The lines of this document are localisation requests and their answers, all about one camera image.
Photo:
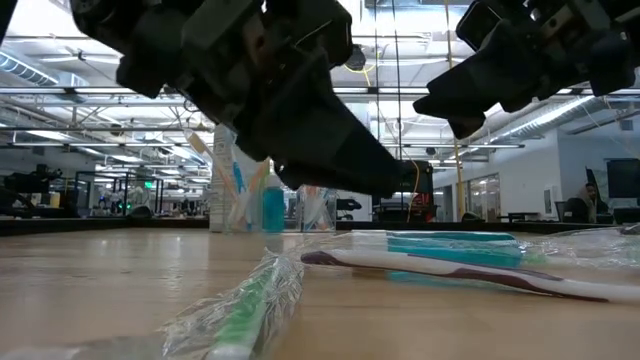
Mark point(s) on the clear acrylic holder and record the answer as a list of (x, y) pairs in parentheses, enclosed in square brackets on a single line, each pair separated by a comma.
[(295, 210)]

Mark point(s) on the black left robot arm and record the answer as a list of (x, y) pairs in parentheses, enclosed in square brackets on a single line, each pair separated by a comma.
[(95, 20)]

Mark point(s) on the white green wipes canister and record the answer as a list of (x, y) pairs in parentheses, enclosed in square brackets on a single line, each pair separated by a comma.
[(222, 190)]

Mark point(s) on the black office chair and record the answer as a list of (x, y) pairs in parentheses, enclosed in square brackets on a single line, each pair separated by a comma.
[(347, 204)]

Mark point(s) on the teal toothbrush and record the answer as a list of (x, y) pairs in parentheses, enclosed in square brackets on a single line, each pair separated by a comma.
[(450, 250)]

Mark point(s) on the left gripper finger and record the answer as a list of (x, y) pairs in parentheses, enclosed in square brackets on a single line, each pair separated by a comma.
[(305, 115), (345, 172)]

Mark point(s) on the black background machine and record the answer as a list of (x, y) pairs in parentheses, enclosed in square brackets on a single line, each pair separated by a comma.
[(30, 182)]

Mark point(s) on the person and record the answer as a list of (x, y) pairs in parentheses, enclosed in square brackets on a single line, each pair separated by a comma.
[(590, 200)]

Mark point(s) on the black monitor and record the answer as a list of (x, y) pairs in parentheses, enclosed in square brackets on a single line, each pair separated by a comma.
[(625, 177)]

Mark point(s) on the orange toothbrush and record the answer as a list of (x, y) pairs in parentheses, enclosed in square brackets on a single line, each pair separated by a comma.
[(200, 146), (259, 175)]

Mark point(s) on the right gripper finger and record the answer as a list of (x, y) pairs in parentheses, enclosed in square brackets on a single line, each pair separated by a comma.
[(467, 125), (475, 82)]

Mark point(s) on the blue mouthwash bottle white cap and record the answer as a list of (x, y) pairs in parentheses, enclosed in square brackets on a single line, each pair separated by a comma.
[(273, 210)]

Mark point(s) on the purple toothbrush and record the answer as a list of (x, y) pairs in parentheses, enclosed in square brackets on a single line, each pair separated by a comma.
[(375, 260)]

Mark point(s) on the green toothbrush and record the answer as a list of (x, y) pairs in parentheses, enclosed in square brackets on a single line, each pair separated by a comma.
[(245, 315), (580, 247)]

